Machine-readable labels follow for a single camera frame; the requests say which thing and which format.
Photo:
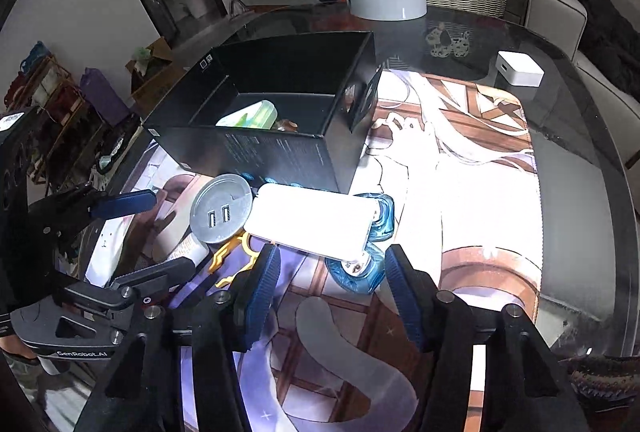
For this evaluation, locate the small white charger box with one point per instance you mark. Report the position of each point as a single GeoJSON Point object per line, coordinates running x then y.
{"type": "Point", "coordinates": [519, 68]}

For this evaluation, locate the green plastic bottle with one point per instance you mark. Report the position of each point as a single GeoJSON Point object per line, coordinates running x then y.
{"type": "Point", "coordinates": [250, 114]}

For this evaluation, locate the printed desk mat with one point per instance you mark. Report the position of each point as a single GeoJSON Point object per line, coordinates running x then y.
{"type": "Point", "coordinates": [480, 192]}

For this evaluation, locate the white power bank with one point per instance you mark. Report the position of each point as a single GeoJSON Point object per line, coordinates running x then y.
{"type": "Point", "coordinates": [310, 222]}

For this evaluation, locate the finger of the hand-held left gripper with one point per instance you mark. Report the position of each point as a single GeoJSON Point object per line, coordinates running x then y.
{"type": "Point", "coordinates": [150, 279]}
{"type": "Point", "coordinates": [125, 204]}

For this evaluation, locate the black cardboard box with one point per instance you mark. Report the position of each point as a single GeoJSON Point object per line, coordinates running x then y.
{"type": "Point", "coordinates": [280, 152]}

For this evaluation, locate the black shiny object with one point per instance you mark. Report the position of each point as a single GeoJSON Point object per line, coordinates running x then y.
{"type": "Point", "coordinates": [112, 147]}

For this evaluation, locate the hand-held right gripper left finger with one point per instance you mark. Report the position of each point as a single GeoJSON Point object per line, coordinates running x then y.
{"type": "Point", "coordinates": [260, 299]}

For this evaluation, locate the white waste bin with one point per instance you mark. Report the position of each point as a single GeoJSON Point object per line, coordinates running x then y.
{"type": "Point", "coordinates": [196, 7]}

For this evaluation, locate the shoe rack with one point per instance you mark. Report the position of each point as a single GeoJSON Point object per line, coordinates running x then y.
{"type": "Point", "coordinates": [50, 112]}

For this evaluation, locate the yellow plastic frame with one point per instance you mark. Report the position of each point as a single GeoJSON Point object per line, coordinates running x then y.
{"type": "Point", "coordinates": [220, 258]}

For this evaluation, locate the small brown object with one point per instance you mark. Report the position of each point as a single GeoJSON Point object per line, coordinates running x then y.
{"type": "Point", "coordinates": [286, 126]}

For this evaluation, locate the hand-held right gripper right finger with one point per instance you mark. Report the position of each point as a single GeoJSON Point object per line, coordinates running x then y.
{"type": "Point", "coordinates": [406, 304]}

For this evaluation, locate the brown cardboard box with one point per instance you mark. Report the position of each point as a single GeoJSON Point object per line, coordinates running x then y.
{"type": "Point", "coordinates": [160, 87]}

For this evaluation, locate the light grey sofa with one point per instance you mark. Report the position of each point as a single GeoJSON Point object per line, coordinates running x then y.
{"type": "Point", "coordinates": [555, 17]}

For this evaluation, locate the black coat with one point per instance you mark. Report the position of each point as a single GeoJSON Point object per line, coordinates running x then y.
{"type": "Point", "coordinates": [600, 12]}

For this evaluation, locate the purple bag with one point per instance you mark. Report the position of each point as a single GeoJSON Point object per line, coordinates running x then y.
{"type": "Point", "coordinates": [102, 97]}

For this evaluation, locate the blue plastic tape dispenser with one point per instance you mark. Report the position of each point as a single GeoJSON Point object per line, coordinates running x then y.
{"type": "Point", "coordinates": [382, 217]}

